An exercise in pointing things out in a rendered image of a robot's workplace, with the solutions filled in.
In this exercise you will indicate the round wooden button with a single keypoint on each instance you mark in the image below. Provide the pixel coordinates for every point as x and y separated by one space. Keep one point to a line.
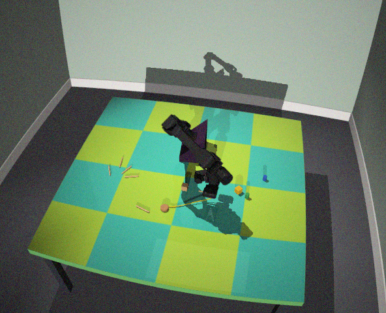
164 207

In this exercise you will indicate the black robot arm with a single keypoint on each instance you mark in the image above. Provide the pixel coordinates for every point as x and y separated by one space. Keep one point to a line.
181 130

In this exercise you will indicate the light wooden block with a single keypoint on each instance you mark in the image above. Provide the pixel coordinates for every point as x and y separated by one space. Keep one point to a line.
184 187

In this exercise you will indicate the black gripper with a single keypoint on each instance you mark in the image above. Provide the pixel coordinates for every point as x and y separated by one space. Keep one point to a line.
211 189

